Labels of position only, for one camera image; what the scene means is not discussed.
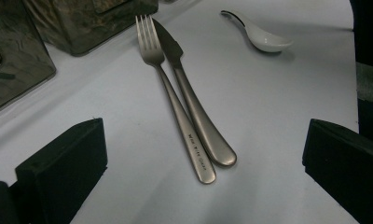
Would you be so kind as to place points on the white ceramic spoon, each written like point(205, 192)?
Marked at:
point(268, 42)

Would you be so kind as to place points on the steel table knife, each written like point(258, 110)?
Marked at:
point(200, 118)

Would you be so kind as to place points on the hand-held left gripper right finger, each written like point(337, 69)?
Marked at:
point(349, 168)

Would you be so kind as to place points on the smoky clear plastic bin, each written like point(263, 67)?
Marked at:
point(88, 28)
point(16, 68)

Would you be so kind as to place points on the steel fork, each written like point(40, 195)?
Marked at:
point(175, 109)

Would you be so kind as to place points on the white table cover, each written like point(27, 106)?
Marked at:
point(128, 99)

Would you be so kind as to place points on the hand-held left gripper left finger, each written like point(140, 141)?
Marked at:
point(60, 174)

